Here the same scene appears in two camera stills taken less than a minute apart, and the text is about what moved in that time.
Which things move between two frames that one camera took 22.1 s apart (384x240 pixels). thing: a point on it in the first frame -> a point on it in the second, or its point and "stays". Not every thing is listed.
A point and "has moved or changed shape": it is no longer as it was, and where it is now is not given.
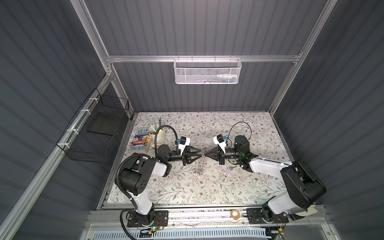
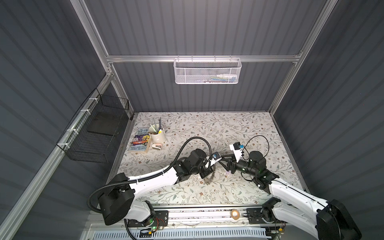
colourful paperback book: [140, 141] stays
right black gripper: [220, 157] -> [231, 164]
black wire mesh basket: [93, 136] stays
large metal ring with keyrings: [202, 164] has moved or changed shape
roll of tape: [235, 217] stays
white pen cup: [160, 137] stays
